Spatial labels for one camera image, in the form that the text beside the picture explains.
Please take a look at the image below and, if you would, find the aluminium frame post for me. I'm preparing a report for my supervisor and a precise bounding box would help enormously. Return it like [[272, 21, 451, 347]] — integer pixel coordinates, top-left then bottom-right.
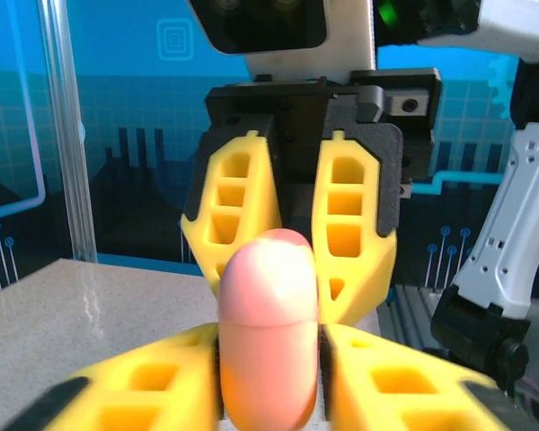
[[38, 0, 98, 264]]

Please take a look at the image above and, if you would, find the white earbud charging case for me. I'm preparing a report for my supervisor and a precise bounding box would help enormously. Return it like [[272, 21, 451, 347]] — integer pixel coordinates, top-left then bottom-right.
[[217, 227, 320, 431]]

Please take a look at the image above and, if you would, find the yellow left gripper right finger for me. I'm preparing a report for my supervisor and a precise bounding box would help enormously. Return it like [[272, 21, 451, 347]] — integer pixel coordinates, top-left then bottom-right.
[[318, 322, 539, 431]]

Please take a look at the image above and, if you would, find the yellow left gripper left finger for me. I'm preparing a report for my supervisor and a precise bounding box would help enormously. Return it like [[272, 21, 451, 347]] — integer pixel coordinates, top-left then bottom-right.
[[0, 321, 224, 431]]

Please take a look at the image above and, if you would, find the wide aluminium base rail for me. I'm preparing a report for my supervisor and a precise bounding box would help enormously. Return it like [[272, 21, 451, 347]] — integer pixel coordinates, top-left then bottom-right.
[[376, 283, 459, 360]]

